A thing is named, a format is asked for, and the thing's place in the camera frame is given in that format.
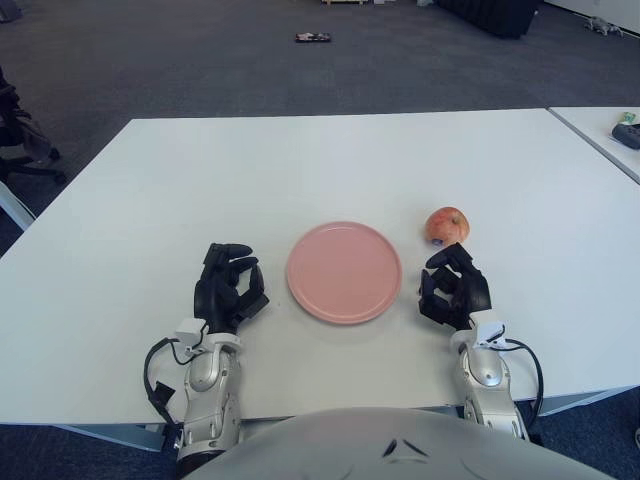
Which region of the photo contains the white table leg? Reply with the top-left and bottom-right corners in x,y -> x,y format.
0,180 -> 37,232

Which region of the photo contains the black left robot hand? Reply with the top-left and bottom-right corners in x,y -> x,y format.
193,242 -> 271,334

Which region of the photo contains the grey quadruped robot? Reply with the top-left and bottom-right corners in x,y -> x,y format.
584,15 -> 624,36

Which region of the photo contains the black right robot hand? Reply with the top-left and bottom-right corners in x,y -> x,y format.
417,241 -> 494,331

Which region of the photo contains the dark grey handheld controller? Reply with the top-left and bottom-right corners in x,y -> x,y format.
611,122 -> 640,150

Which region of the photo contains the pink round plate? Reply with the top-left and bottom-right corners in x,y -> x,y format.
286,220 -> 404,325

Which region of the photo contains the black cabinet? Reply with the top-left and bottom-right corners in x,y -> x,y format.
437,0 -> 544,40

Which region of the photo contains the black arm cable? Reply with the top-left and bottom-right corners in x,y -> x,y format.
504,338 -> 545,419
143,337 -> 187,436

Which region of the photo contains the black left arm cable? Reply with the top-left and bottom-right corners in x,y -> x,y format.
143,337 -> 187,436

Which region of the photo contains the black office chair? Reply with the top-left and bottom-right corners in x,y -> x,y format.
0,64 -> 67,184

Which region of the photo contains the red yellow apple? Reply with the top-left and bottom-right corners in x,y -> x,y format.
425,206 -> 471,247

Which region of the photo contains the grey robot torso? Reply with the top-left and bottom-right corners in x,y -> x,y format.
184,407 -> 614,480

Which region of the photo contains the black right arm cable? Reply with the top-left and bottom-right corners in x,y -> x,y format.
504,338 -> 545,419

